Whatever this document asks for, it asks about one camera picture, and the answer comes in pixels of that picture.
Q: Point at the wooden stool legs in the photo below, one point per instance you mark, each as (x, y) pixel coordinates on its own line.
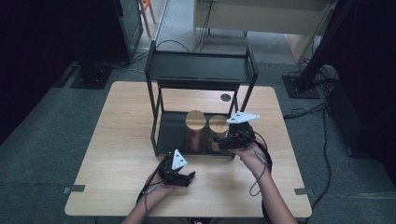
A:
(146, 15)

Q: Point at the dark glass cabinet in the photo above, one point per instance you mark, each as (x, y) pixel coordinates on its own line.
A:
(130, 31)

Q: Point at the person's left hand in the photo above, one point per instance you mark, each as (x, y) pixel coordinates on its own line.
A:
(157, 188)

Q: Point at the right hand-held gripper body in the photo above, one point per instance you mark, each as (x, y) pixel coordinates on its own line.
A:
(239, 138)

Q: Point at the person's right hand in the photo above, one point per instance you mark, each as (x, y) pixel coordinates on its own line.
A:
(257, 158)

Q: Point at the black slanted stand pole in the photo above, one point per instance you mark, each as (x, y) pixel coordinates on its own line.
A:
(327, 40)

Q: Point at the black box on floor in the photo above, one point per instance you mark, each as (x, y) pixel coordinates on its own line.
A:
(344, 118)

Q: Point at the wooden cylinder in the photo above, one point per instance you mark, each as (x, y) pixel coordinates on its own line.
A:
(195, 119)

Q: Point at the black square stand base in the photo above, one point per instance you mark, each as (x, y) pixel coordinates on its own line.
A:
(300, 88)
(91, 77)

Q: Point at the grey tape strip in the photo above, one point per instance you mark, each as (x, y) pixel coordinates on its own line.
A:
(303, 191)
(74, 188)

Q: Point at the glass jar of tan contents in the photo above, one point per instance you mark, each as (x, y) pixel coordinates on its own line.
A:
(218, 123)

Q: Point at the black round table grommet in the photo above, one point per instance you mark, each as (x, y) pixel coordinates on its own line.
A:
(225, 97)

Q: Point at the pale desk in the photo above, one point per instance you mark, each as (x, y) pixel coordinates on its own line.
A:
(264, 15)

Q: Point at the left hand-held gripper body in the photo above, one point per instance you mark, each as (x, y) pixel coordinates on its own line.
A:
(171, 172)

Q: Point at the black metal shelf rack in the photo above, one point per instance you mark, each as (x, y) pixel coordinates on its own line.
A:
(199, 65)

